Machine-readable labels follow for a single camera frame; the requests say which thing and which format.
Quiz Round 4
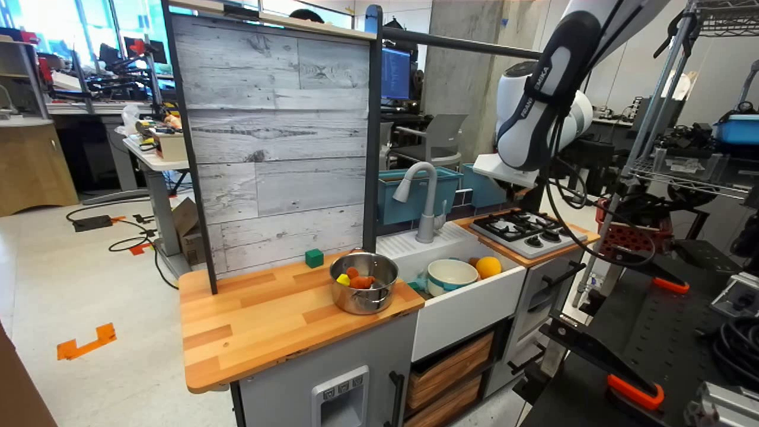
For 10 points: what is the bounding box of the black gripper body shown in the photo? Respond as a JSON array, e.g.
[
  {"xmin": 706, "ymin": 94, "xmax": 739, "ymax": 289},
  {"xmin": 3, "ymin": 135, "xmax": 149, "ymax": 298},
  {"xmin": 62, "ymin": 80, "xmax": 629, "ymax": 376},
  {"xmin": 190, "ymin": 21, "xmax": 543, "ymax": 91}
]
[{"xmin": 518, "ymin": 178, "xmax": 565, "ymax": 218}]

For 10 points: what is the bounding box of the steel cooking pot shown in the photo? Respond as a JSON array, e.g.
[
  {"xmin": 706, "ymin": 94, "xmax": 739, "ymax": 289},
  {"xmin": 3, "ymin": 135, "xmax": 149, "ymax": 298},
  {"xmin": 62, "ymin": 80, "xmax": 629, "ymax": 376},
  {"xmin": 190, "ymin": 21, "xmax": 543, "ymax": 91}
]
[{"xmin": 327, "ymin": 250, "xmax": 400, "ymax": 319}]

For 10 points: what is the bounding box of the grey toy stove top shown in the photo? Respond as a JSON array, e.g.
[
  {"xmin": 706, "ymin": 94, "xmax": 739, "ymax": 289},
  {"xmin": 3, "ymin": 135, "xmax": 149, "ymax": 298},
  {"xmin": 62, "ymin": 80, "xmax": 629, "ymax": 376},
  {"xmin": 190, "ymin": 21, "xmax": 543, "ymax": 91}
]
[{"xmin": 469, "ymin": 207, "xmax": 590, "ymax": 262}]

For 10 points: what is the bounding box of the yellow toy lemon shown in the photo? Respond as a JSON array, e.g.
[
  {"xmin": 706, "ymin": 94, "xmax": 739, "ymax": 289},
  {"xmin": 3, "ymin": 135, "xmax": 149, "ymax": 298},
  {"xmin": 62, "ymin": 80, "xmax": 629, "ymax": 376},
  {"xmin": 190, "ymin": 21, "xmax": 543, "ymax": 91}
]
[{"xmin": 474, "ymin": 254, "xmax": 505, "ymax": 280}]

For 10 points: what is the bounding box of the grey toy oven front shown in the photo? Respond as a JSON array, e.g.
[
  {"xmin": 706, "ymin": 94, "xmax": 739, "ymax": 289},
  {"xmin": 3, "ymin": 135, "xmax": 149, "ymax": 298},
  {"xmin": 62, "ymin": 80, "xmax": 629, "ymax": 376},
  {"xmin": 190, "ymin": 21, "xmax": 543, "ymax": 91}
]
[{"xmin": 482, "ymin": 244, "xmax": 590, "ymax": 398}]

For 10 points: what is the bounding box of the grey toy faucet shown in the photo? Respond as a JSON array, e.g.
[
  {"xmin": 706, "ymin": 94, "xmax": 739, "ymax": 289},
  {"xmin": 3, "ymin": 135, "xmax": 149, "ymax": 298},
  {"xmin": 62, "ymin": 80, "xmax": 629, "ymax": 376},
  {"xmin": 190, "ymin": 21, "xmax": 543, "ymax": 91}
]
[{"xmin": 392, "ymin": 160, "xmax": 448, "ymax": 247}]

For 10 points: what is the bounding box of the white toy sink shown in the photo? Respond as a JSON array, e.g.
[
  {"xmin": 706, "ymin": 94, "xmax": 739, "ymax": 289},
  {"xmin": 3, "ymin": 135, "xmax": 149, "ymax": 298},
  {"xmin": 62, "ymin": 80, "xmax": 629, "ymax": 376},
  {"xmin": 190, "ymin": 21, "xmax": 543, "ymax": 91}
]
[{"xmin": 378, "ymin": 222, "xmax": 529, "ymax": 364}]

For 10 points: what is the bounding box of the orange toy in pot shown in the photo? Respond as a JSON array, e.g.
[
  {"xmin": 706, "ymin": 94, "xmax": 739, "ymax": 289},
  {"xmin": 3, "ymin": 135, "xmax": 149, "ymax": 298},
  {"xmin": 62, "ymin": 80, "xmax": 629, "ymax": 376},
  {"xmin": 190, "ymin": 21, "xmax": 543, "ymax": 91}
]
[{"xmin": 347, "ymin": 268, "xmax": 378, "ymax": 293}]

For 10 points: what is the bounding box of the grey toy kitchen cabinet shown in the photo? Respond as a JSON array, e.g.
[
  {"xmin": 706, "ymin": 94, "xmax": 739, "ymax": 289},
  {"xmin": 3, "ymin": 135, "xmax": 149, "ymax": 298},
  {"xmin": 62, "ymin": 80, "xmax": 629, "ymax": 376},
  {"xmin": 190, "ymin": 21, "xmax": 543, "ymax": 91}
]
[{"xmin": 227, "ymin": 312, "xmax": 423, "ymax": 427}]

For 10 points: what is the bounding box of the teal planter box with radishes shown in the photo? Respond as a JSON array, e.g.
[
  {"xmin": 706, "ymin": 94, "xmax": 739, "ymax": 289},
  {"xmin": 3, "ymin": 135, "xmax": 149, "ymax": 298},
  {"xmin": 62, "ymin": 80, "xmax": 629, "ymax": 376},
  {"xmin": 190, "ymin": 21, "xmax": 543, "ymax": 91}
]
[{"xmin": 459, "ymin": 162, "xmax": 513, "ymax": 212}]

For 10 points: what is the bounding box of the red plastic crate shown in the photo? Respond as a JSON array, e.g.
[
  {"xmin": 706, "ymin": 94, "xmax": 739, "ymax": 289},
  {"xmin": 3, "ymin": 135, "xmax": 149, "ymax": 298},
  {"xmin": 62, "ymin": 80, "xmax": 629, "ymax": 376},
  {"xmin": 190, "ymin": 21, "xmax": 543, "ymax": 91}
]
[{"xmin": 595, "ymin": 198, "xmax": 674, "ymax": 256}]

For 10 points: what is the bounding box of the grey office chair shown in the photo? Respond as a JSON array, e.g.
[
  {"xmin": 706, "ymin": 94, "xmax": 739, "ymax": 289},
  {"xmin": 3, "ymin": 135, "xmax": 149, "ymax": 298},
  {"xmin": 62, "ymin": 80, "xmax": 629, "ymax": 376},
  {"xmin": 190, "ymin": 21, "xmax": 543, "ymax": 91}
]
[{"xmin": 417, "ymin": 115, "xmax": 469, "ymax": 166}]

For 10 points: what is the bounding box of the cream bowl with teal rim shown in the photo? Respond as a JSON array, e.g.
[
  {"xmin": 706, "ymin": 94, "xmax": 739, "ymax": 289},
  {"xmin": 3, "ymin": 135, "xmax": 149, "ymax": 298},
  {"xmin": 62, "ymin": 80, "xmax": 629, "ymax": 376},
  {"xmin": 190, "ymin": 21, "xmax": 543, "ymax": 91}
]
[{"xmin": 425, "ymin": 256, "xmax": 482, "ymax": 294}]

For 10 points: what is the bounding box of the metal tripod stand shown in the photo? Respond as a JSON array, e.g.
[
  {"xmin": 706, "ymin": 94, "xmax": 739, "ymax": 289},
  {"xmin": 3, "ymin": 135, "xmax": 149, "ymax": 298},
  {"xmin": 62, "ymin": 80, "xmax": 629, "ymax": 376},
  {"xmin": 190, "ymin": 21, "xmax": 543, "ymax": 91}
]
[{"xmin": 572, "ymin": 0, "xmax": 701, "ymax": 312}]

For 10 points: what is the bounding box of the computer monitor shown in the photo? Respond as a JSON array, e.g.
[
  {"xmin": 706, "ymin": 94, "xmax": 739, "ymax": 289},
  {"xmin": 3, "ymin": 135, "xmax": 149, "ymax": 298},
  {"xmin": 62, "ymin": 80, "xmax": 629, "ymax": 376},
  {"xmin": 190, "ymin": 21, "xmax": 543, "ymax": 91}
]
[{"xmin": 379, "ymin": 43, "xmax": 416, "ymax": 108}]

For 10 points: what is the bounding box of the wooden crate drawer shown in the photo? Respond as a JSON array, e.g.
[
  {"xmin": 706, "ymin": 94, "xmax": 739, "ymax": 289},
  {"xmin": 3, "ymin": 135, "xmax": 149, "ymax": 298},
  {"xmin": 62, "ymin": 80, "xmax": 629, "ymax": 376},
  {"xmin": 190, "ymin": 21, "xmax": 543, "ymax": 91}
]
[
  {"xmin": 404, "ymin": 373, "xmax": 487, "ymax": 427},
  {"xmin": 406, "ymin": 330, "xmax": 499, "ymax": 413}
]

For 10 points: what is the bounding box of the blue case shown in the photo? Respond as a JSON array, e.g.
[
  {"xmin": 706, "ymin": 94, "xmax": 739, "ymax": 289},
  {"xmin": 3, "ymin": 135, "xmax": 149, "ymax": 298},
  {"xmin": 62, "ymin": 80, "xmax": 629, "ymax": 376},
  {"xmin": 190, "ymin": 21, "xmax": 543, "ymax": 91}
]
[{"xmin": 711, "ymin": 109, "xmax": 759, "ymax": 149}]

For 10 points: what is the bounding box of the grey wood-look backsplash panel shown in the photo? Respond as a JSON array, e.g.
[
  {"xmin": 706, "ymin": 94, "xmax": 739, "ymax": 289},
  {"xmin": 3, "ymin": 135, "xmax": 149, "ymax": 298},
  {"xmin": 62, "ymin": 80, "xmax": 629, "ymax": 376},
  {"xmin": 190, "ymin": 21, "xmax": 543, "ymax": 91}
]
[{"xmin": 169, "ymin": 14, "xmax": 374, "ymax": 283}]

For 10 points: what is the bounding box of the cardboard box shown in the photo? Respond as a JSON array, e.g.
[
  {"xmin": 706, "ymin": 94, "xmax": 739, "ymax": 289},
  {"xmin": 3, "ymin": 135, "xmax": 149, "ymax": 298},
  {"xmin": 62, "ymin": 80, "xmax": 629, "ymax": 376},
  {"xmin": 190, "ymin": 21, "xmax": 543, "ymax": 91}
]
[{"xmin": 169, "ymin": 194, "xmax": 208, "ymax": 268}]

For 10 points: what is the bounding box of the white work table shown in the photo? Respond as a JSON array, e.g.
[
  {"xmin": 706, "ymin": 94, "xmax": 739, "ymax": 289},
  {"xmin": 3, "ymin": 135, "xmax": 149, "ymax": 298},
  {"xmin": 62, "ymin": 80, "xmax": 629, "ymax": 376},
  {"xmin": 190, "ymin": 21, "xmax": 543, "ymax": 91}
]
[{"xmin": 113, "ymin": 127, "xmax": 191, "ymax": 260}]

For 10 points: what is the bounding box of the black power adapter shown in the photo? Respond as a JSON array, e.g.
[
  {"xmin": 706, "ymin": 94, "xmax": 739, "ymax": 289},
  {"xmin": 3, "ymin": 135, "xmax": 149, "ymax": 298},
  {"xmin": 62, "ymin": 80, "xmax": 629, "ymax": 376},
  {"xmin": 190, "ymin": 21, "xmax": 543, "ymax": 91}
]
[{"xmin": 69, "ymin": 214, "xmax": 117, "ymax": 235}]

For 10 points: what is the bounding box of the wooden cabinet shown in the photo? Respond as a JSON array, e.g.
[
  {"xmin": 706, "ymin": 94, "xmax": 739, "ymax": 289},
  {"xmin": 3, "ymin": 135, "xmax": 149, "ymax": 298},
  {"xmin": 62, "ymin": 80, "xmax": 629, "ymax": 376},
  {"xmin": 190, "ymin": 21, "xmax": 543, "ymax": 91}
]
[{"xmin": 0, "ymin": 117, "xmax": 80, "ymax": 218}]

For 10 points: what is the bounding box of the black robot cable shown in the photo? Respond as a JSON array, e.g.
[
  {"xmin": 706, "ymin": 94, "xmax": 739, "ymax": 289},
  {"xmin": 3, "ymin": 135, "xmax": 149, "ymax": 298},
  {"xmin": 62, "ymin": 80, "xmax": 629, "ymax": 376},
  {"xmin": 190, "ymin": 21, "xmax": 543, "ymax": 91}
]
[{"xmin": 541, "ymin": 117, "xmax": 662, "ymax": 270}]

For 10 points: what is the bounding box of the black clamp with orange handle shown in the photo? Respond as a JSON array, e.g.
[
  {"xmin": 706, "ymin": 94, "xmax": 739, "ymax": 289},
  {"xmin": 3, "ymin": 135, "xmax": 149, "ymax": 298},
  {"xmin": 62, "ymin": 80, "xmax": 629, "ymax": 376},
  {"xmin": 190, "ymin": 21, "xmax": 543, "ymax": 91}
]
[
  {"xmin": 541, "ymin": 317, "xmax": 669, "ymax": 416},
  {"xmin": 603, "ymin": 244, "xmax": 692, "ymax": 299}
]

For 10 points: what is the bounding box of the black metal kitchen frame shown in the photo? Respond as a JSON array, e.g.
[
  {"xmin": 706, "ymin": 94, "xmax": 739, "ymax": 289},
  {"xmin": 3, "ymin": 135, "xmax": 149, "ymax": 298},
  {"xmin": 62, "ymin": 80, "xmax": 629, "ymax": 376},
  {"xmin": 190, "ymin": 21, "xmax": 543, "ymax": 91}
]
[{"xmin": 162, "ymin": 0, "xmax": 576, "ymax": 298}]

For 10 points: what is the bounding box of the orange floor cable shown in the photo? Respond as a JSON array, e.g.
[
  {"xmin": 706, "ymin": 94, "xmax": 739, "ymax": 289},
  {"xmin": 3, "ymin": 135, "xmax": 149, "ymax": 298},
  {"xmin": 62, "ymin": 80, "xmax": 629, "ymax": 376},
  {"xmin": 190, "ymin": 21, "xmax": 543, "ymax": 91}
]
[{"xmin": 107, "ymin": 214, "xmax": 158, "ymax": 260}]

